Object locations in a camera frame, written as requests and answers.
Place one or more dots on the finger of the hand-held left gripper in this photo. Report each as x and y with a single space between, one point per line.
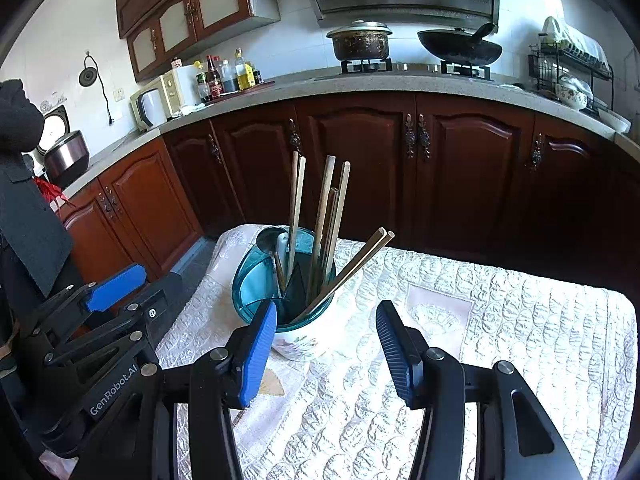
162 305
115 285

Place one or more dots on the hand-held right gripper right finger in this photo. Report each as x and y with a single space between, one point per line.
395 355

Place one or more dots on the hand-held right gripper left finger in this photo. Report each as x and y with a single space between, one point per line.
257 355

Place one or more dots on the teal rimmed white utensil holder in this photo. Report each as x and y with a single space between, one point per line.
300 345

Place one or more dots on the bunch of chopsticks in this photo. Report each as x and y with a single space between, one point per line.
323 210

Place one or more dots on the black coat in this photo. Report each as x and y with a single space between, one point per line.
35 230

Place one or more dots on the white quilted tablecloth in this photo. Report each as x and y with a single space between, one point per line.
500 320

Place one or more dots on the red tassel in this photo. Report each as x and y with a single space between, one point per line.
52 191

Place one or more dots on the maroon rice cooker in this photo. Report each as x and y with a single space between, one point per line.
67 157

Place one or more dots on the white microwave oven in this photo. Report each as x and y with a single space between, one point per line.
150 110

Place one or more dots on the wooden base cabinet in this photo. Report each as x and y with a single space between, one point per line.
360 170

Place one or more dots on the white rag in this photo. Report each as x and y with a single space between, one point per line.
192 108

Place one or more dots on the cream countertop appliance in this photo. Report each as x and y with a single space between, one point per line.
172 95

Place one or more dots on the green bottle yellow cap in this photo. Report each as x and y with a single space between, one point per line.
204 87

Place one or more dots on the red label sauce bottle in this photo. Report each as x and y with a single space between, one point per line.
215 82

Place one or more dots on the dark soy sauce bottle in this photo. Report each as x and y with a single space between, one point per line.
230 80

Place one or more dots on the small dark bottle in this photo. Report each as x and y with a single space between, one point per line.
257 78

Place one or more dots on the grey stone countertop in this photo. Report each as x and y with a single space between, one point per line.
350 87

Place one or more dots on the gas stove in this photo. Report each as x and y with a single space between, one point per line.
405 71

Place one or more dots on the stained steel pot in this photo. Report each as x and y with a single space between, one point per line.
360 50

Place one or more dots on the black wok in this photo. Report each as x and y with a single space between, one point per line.
457 52

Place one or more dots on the patterned ceramic bowl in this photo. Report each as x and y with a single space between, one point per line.
572 94

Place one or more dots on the black dish rack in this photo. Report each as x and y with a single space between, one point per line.
537 70

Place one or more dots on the white bowl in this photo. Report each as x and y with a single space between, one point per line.
614 121

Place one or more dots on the steel pot lid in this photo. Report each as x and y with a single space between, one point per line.
359 30

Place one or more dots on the white dish cover cloth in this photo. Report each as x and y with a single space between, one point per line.
575 40

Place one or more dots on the white wall socket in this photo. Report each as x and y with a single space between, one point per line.
119 95

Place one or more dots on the black round wall device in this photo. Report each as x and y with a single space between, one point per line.
87 76

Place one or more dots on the wooden wall cabinet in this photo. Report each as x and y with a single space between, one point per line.
190 15

